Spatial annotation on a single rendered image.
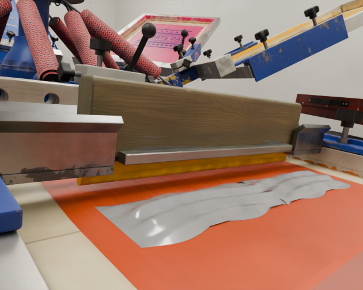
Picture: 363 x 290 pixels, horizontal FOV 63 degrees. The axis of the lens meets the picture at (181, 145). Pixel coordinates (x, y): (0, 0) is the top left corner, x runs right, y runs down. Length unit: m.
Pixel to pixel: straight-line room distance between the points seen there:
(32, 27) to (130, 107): 0.59
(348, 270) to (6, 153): 0.24
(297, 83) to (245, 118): 2.22
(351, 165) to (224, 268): 0.41
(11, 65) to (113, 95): 0.81
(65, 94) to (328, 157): 0.45
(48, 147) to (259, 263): 0.17
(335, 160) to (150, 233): 0.42
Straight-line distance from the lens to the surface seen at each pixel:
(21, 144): 0.23
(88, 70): 0.56
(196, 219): 0.24
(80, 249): 0.20
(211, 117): 0.35
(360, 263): 0.26
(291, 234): 0.27
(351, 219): 0.34
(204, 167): 0.37
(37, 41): 0.80
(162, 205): 0.26
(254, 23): 2.96
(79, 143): 0.25
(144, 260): 0.19
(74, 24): 0.94
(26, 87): 0.48
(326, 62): 2.53
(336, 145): 0.58
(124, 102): 0.27
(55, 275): 0.18
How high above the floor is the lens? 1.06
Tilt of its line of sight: 11 degrees down
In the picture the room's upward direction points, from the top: 8 degrees clockwise
